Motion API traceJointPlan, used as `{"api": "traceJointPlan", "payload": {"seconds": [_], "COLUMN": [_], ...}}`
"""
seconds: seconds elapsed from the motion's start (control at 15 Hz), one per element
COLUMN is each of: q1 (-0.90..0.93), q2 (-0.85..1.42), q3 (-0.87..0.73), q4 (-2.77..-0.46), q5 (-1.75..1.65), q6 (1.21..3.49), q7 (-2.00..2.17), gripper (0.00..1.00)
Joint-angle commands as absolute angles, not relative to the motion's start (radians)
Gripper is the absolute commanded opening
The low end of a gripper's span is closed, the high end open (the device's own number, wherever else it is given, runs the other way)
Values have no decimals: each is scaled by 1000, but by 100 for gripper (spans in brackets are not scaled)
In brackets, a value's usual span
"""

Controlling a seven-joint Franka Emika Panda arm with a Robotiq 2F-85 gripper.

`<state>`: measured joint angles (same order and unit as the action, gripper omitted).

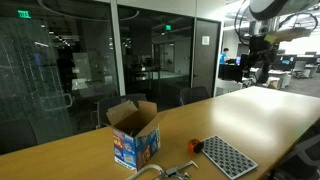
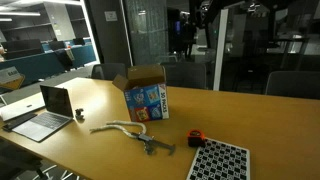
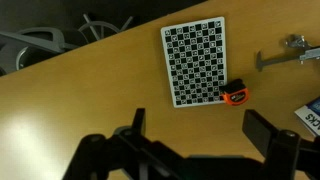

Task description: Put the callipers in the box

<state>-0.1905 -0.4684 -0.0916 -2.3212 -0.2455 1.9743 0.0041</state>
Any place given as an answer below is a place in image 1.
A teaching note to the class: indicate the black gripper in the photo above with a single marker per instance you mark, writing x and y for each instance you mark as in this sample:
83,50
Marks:
261,45

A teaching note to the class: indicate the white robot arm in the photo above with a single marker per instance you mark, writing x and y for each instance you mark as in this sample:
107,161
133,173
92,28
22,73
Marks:
270,7

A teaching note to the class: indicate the colourful printed cardboard box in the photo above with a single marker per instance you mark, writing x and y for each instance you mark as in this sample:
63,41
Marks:
133,151

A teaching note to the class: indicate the person in blue shirt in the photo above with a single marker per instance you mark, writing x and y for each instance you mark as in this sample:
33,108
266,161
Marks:
223,58

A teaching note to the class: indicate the dark grey door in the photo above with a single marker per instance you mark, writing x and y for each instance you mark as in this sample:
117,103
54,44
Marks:
205,66

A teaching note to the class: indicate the white paper door sign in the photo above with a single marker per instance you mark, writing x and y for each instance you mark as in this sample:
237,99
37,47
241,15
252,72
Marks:
205,40

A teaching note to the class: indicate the green exit sign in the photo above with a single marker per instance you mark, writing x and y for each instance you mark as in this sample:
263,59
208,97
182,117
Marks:
24,14
168,27

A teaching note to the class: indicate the black white checkerboard sheet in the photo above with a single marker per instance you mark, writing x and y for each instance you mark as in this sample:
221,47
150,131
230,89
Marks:
228,157

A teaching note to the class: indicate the grey mesh office chair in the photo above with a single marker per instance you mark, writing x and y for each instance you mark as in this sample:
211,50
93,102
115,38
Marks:
301,156

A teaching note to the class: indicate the orange black tape measure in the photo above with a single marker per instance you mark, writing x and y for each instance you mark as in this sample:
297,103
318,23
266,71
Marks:
195,145

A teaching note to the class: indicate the wrist camera with yellow tape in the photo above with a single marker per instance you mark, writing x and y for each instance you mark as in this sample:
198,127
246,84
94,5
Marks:
286,35

